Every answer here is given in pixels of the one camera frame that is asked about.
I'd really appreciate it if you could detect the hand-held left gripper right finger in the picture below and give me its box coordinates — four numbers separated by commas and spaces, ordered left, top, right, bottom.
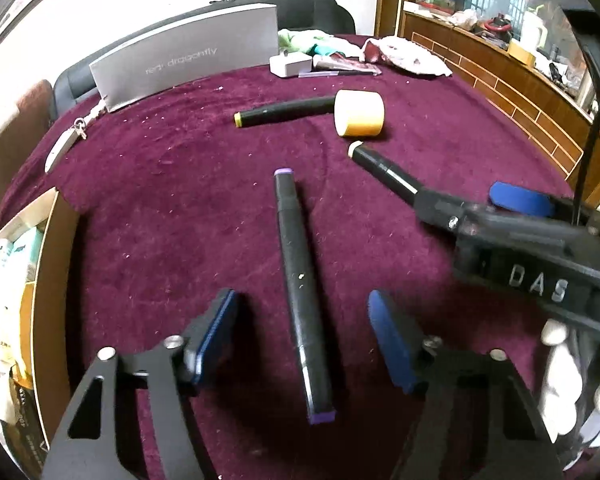
367, 289, 563, 480

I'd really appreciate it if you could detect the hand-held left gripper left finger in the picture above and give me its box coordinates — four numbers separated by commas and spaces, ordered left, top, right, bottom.
42, 288, 239, 480

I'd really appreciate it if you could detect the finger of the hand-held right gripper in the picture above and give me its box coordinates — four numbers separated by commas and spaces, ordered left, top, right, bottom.
412, 187, 481, 239
488, 181, 588, 219

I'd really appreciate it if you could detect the black marker cream cap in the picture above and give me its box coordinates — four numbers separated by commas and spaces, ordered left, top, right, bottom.
347, 140, 428, 207

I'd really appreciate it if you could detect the black marker purple cap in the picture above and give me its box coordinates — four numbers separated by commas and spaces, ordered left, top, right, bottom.
273, 167, 338, 426

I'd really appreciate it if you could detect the brown cardboard box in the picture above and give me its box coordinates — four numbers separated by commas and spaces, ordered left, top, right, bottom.
0, 186, 83, 466

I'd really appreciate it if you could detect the black printed snack pouch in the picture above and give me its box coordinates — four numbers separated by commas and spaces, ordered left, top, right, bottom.
0, 367, 48, 466

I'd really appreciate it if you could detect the person's right hand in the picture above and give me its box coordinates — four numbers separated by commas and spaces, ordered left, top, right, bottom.
540, 317, 600, 450

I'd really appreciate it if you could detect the wooden brick-pattern counter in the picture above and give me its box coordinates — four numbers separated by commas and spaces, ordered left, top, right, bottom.
375, 0, 600, 211

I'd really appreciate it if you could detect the yellow box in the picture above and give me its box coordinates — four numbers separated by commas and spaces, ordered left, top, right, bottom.
507, 40, 537, 67

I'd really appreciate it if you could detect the pinkish towel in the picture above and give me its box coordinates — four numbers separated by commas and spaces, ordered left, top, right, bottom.
361, 35, 453, 79

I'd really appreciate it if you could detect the white jug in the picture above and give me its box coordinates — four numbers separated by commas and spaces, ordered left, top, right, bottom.
520, 6, 550, 52

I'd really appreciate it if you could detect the clear plastic tube pack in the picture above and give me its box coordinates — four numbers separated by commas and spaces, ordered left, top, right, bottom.
312, 55, 382, 77

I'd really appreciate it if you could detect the red black appliance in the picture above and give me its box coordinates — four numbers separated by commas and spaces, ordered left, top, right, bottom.
480, 14, 515, 42

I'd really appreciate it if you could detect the black marker yellow cap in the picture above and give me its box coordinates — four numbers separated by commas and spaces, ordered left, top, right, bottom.
233, 96, 337, 129

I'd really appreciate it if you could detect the white charger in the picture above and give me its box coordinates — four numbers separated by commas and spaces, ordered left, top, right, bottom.
269, 50, 314, 80

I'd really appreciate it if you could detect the white green tissue pack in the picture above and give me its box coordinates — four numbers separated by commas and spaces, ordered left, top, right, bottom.
0, 230, 46, 311

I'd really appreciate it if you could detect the green cloth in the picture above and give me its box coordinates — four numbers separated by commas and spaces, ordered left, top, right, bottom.
277, 28, 333, 56

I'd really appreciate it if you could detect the white key fob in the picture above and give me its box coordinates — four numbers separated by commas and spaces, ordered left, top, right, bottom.
44, 101, 107, 175

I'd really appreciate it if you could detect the grey cardboard box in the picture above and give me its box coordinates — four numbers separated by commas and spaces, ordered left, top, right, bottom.
88, 2, 280, 113

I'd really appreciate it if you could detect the brown upholstered chair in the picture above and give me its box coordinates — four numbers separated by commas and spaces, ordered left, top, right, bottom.
0, 79, 57, 233

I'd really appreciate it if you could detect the black cable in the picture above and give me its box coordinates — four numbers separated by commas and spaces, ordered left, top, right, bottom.
562, 7, 600, 221

